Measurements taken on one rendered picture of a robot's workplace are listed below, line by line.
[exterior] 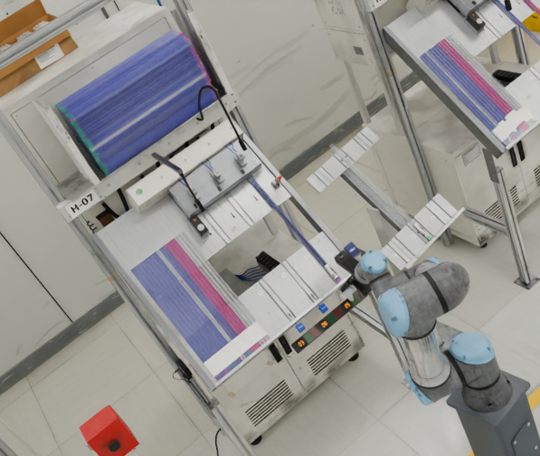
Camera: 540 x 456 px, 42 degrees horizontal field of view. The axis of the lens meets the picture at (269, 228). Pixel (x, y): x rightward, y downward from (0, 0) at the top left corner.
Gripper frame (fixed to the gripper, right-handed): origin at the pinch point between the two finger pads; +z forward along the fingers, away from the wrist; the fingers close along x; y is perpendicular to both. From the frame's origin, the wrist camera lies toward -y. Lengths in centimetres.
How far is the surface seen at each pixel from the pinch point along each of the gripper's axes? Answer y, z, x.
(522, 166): 3, 61, 121
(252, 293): -20.2, 9.8, -27.4
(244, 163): -60, 3, 0
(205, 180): -63, 4, -15
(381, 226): -10.4, 12.8, 27.9
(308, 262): -16.3, 9.8, -4.0
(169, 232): -57, 10, -37
